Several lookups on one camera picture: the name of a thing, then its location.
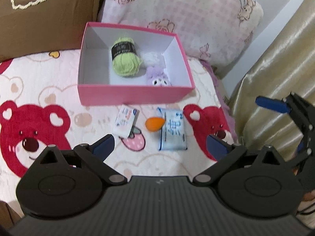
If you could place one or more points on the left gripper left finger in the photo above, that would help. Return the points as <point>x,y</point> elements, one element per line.
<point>94,155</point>

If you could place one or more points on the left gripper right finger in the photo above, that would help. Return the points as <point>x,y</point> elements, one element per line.
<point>226,155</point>

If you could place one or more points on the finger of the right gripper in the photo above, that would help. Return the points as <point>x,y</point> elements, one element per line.
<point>272,104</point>

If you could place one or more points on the small white carton box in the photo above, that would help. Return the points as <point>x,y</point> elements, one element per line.
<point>124,121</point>

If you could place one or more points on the blue wet wipes pack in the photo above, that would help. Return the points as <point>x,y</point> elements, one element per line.
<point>172,137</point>

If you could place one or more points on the gold satin curtain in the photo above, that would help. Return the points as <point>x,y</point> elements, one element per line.
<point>286,66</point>

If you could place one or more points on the orange makeup sponge egg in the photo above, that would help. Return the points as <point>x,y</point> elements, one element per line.
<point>154,124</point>

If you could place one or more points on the bear print bed blanket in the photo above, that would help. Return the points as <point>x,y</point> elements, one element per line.
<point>42,95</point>

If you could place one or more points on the pink cardboard box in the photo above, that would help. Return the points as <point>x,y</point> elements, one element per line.
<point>97,83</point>

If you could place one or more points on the green yarn ball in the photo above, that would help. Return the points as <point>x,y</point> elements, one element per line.
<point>125,61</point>

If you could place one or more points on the purple plush toy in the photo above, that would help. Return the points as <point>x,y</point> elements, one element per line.
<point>155,76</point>

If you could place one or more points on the pink checked floral pillow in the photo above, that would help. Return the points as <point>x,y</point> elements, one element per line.
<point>216,31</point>

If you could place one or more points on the white yarn bundle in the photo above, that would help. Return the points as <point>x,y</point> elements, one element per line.
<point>152,59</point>

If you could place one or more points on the brown embroidered pillow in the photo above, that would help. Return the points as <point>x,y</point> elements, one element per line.
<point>36,26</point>

